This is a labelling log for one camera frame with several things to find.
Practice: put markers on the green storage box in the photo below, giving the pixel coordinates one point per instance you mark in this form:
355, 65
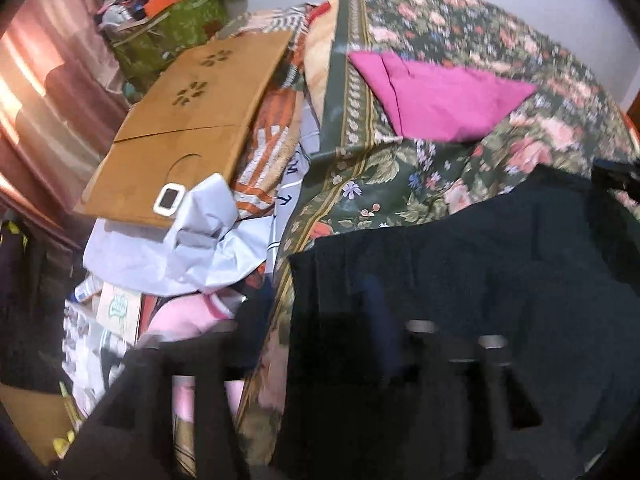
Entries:
170, 35

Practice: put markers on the black pants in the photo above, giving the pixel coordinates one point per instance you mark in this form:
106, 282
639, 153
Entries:
500, 240

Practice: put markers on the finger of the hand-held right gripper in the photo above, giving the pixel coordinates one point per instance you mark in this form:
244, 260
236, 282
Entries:
617, 177

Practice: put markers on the wooden lap desk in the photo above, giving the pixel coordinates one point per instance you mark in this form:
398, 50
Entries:
190, 125

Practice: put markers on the beige fleece blanket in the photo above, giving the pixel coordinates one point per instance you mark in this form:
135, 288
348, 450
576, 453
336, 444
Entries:
320, 55

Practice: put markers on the cardboard box with green label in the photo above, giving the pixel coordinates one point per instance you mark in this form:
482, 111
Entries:
120, 310

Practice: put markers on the white printed sheet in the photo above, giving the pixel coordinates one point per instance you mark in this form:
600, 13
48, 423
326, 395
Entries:
300, 170

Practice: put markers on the pink curtain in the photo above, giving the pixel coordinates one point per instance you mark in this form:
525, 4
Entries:
50, 85

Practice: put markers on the magenta cloth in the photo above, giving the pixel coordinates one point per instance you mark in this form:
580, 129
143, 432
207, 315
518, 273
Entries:
440, 100

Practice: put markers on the orange striped blanket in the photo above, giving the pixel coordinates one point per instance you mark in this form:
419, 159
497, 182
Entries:
270, 125

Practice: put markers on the dark bag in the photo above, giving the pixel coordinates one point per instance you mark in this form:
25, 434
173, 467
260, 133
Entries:
30, 300

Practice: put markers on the small white-framed device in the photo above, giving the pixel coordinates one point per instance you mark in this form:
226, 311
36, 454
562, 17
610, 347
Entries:
161, 205

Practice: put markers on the orange box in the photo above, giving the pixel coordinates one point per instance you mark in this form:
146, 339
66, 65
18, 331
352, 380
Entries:
167, 2

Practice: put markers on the pink cloth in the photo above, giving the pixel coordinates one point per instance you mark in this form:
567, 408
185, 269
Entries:
185, 315

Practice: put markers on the green floral blanket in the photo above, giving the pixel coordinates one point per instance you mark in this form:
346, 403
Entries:
450, 25

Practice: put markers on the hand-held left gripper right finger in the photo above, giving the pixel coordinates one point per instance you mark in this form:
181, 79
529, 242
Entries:
380, 320

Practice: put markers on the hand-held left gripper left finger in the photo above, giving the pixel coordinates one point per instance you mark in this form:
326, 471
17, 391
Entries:
150, 410

